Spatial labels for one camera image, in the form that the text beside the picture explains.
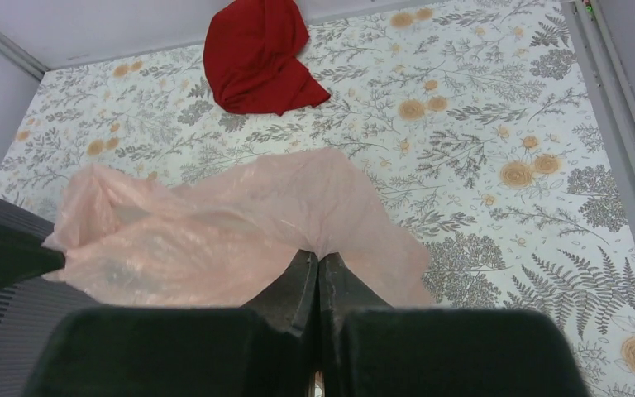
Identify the floral patterned table mat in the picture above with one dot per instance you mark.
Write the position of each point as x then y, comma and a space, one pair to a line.
476, 121

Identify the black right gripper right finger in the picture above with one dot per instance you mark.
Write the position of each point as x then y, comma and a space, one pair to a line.
370, 348

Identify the grey mesh trash bin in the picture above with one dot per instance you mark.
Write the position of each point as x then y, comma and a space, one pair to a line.
30, 309

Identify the red cloth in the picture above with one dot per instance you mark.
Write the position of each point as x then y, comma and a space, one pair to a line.
250, 59

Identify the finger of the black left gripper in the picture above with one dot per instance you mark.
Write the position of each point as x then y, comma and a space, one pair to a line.
22, 257

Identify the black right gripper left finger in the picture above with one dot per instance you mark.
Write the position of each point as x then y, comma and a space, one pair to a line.
261, 348

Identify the pink plastic trash bag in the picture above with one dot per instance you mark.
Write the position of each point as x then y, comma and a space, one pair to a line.
221, 241

